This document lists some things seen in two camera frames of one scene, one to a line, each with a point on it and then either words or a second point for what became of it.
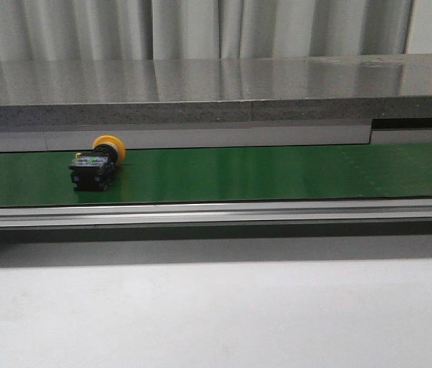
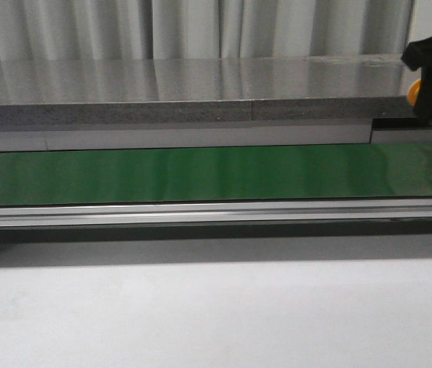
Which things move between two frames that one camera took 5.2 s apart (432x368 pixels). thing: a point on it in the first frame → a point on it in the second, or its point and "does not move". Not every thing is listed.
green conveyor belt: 159,175 does not move
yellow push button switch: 95,172 → 412,91
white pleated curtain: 133,30 does not move
